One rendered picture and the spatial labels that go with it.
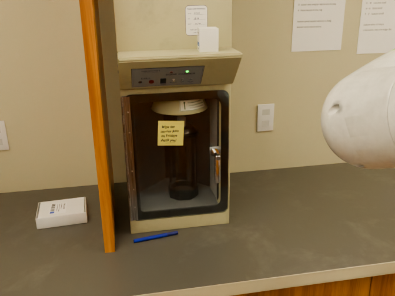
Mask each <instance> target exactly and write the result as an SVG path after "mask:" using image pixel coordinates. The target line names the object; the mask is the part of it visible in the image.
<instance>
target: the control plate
mask: <svg viewBox="0 0 395 296"><path fill-rule="evenodd" d="M204 68H205V66H182V67H168V68H143V69H131V75H132V88H136V87H148V86H170V85H191V84H201V81H202V76H203V71H204ZM186 70H189V72H188V73H186V72H185V71H186ZM170 71H173V73H170ZM163 78H166V83H160V79H163ZM190 78H192V81H190V80H189V79H190ZM172 79H175V81H174V82H173V81H172ZM181 79H184V80H183V81H181ZM150 80H154V83H149V81H150ZM139 81H142V83H138V82H139Z"/></svg>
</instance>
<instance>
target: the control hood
mask: <svg viewBox="0 0 395 296"><path fill-rule="evenodd" d="M117 56H118V71H119V86H120V89H143V88H165V87H176V86H197V85H219V84H231V83H233V82H234V79H235V76H236V73H237V70H238V68H239V65H240V61H241V59H242V56H243V54H242V53H241V52H239V51H237V50H235V49H233V48H231V47H229V48H219V51H218V52H199V51H198V49H170V50H155V51H125V52H118V53H117ZM182 66H205V68H204V71H203V76H202V81H201V84H191V85H170V86H148V87H136V88H132V75H131V69H143V68H168V67H182Z"/></svg>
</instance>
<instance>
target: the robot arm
mask: <svg viewBox="0 0 395 296"><path fill-rule="evenodd" d="M321 127H322V133H323V136H324V139H325V141H326V143H327V144H328V146H329V147H330V149H331V150H332V151H333V153H334V154H335V155H337V156H338V157H339V158H341V159H342V160H343V161H345V162H346V163H348V164H351V165H353V166H356V167H359V168H363V169H391V168H395V48H394V49H393V50H391V51H389V52H387V53H385V54H384V55H381V56H380V57H378V58H377V59H375V60H373V61H371V62H369V63H368V64H366V65H364V66H363V67H361V68H360V69H358V70H356V71H354V72H353V73H351V74H349V75H348V76H346V77H345V78H344V79H342V80H341V81H340V82H338V83H337V84H336V85H335V86H334V87H333V89H332V90H331V91H330V92H329V94H328V95H327V98H326V99H325V101H324V104H323V107H322V112H321Z"/></svg>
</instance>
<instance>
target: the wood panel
mask: <svg viewBox="0 0 395 296"><path fill-rule="evenodd" d="M79 6H80V12H81V24H82V35H83V45H84V52H85V63H86V74H87V81H88V92H89V103H90V109H91V121H92V131H93V143H94V149H95V160H96V171H97V178H98V189H99V200H100V207H101V217H102V229H103V240H104V246H105V253H111V252H115V204H114V180H113V167H112V154H111V141H110V134H109V121H108V108H107V101H106V87H105V75H104V67H103V54H102V41H101V29H100V21H99V8H98V0H79Z"/></svg>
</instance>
